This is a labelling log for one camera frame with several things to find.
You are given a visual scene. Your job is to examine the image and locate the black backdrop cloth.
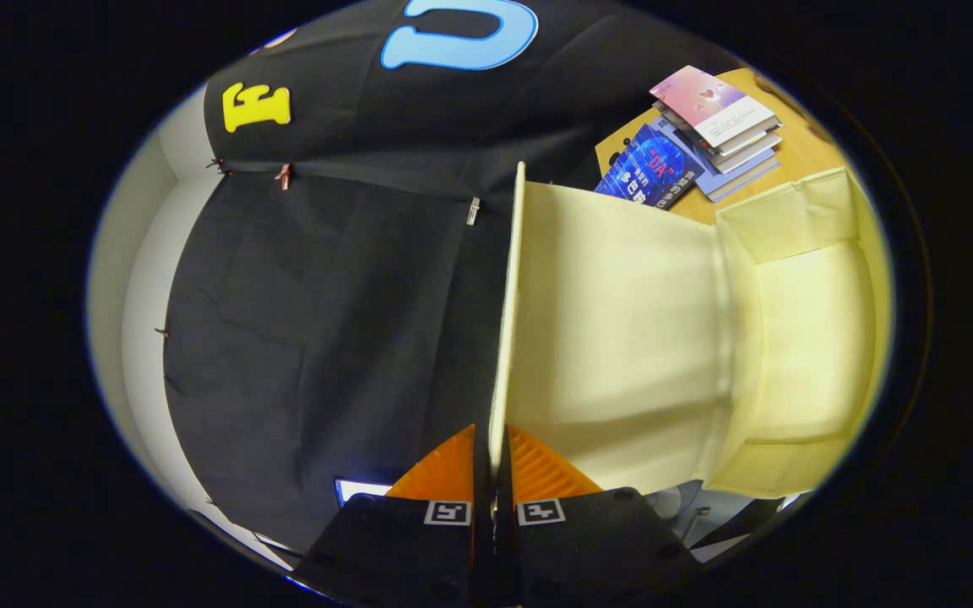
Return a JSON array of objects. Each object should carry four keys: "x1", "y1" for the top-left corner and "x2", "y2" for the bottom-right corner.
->
[{"x1": 161, "y1": 0, "x2": 758, "y2": 550}]

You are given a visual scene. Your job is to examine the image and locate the pale green fabric storage box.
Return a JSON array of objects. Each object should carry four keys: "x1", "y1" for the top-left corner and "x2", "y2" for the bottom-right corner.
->
[{"x1": 486, "y1": 160, "x2": 886, "y2": 501}]

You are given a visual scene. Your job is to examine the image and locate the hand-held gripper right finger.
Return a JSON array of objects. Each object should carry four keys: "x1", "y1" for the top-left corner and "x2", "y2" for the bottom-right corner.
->
[{"x1": 497, "y1": 426, "x2": 698, "y2": 608}]

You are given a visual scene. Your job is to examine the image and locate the dark blue book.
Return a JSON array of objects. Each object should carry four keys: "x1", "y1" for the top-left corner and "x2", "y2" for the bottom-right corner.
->
[{"x1": 595, "y1": 125, "x2": 707, "y2": 210}]

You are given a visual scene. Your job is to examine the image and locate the pale blue book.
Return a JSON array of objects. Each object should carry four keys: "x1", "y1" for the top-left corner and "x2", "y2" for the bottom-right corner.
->
[{"x1": 647, "y1": 118, "x2": 781, "y2": 204}]

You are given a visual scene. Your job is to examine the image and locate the lit computer monitor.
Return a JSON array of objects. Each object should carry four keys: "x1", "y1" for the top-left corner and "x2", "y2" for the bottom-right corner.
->
[{"x1": 334, "y1": 479, "x2": 394, "y2": 508}]

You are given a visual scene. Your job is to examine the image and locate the white paged book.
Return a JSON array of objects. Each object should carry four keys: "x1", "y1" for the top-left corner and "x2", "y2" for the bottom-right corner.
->
[{"x1": 660, "y1": 106, "x2": 785, "y2": 174}]

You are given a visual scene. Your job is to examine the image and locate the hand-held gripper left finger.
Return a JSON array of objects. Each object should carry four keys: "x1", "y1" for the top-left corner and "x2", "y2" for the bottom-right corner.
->
[{"x1": 291, "y1": 425, "x2": 494, "y2": 608}]

